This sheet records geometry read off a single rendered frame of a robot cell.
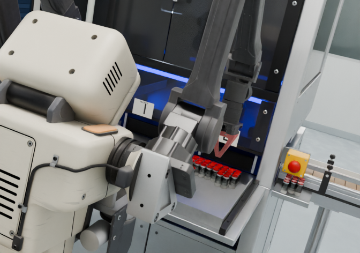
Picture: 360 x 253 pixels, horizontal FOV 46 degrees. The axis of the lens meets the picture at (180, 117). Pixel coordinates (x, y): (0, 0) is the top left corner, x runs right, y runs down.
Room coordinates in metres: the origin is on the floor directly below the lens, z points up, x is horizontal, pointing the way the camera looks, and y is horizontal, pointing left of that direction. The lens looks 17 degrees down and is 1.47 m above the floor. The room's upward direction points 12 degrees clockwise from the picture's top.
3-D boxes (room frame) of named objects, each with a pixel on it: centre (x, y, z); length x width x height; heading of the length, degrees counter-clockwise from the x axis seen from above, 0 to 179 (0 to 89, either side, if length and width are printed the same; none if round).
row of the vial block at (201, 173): (1.32, -0.14, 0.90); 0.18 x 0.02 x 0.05; 70
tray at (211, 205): (1.22, -0.10, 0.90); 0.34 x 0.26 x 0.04; 160
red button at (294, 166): (1.31, -0.40, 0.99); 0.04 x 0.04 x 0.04; 70
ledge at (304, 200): (1.39, -0.45, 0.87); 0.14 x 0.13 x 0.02; 160
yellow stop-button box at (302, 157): (1.36, -0.42, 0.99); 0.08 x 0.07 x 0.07; 160
